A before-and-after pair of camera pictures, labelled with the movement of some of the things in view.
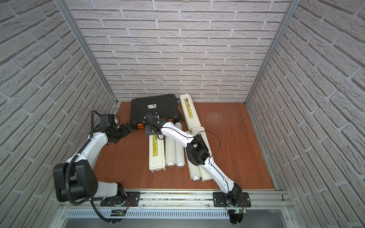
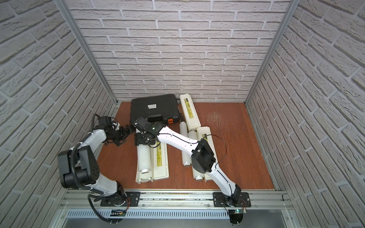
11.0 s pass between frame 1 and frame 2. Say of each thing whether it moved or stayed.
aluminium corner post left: stayed
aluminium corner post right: stayed
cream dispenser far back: stayed
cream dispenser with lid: moved
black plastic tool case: stayed
